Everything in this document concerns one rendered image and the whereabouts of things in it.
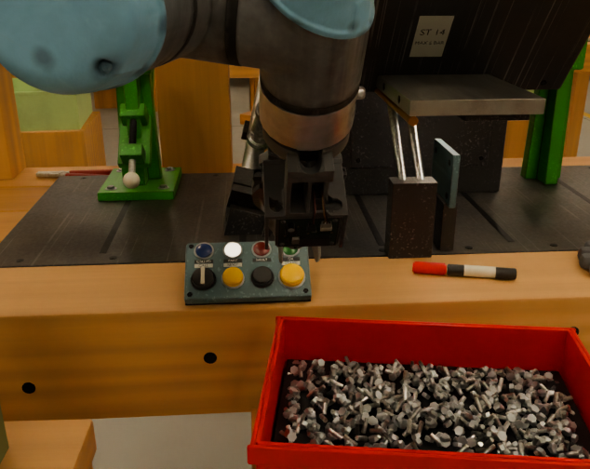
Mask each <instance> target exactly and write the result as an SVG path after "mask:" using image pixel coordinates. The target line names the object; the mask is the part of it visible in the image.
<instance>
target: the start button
mask: <svg viewBox="0 0 590 469"><path fill-rule="evenodd" d="M303 279H304V271H303V269H302V268H301V266H300V265H298V264H295V263H289V264H286V265H285V266H283V267H282V269H281V270H280V280H281V281H282V283H283V284H285V285H286V286H289V287H296V286H298V285H299V284H300V283H301V282H302V281H303Z"/></svg>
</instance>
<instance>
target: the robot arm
mask: <svg viewBox="0 0 590 469"><path fill-rule="evenodd" d="M374 15H375V6H374V0H0V63H1V64H2V65H3V66H4V67H5V68H6V69H7V70H8V71H9V72H10V73H11V74H13V75H14V76H16V77H17V78H18V79H19V80H21V81H22V82H24V83H26V84H28V85H29V86H31V87H35V88H38V89H40V90H43V91H46V92H50V93H55V94H61V95H75V94H85V93H91V92H97V91H100V90H108V89H112V88H116V87H121V86H123V85H126V84H128V83H130V82H132V81H134V80H135V79H137V78H138V77H140V76H141V75H142V74H144V73H145V72H147V71H149V70H152V69H153V68H156V67H159V66H161V65H164V64H166V63H169V62H171V61H173V60H176V59H178V58H185V59H192V60H203V61H209V62H216V63H221V64H228V65H234V66H246V67H252V68H259V69H260V121H261V124H262V134H263V137H264V140H265V142H266V144H267V145H268V151H266V152H264V153H262V154H260V155H259V166H260V167H261V168H255V169H252V179H253V180H252V184H251V188H252V202H253V204H254V205H255V206H256V207H257V208H259V209H261V210H262V211H263V212H264V244H265V249H268V239H269V228H270V230H271V231H272V232H273V234H274V236H275V245H276V246H277V247H278V256H279V262H280V263H283V247H288V248H290V249H297V248H302V247H312V250H313V253H314V257H315V262H318V261H319V260H320V257H321V246H336V245H337V244H338V243H339V248H342V243H343V239H344V234H345V228H346V223H347V219H348V209H347V202H346V192H345V183H344V181H345V179H346V177H347V174H346V167H342V154H341V151H342V150H343V149H344V148H345V146H346V144H347V142H348V140H349V134H350V130H351V128H352V126H353V122H354V117H355V102H356V100H362V99H364V98H365V97H366V90H365V88H364V87H360V81H361V75H362V70H363V65H364V59H365V54H366V49H367V43H368V38H369V28H370V27H371V25H372V22H373V20H374Z"/></svg>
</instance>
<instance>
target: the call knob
mask: <svg viewBox="0 0 590 469"><path fill-rule="evenodd" d="M192 280H193V283H194V285H195V286H196V287H198V288H208V287H210V286H211V285H212V284H213V282H214V274H213V272H212V271H211V270H210V269H208V268H207V267H200V268H198V269H196V270H195V271H194V272H193V274H192Z"/></svg>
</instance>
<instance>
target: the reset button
mask: <svg viewBox="0 0 590 469"><path fill-rule="evenodd" d="M222 279H223V282H224V284H226V285H227V286H229V287H236V286H238V285H240V284H241V283H242V281H243V273H242V271H241V270H240V269H238V268H236V267H230V268H227V269H226V270H225V271H224V272H223V275H222Z"/></svg>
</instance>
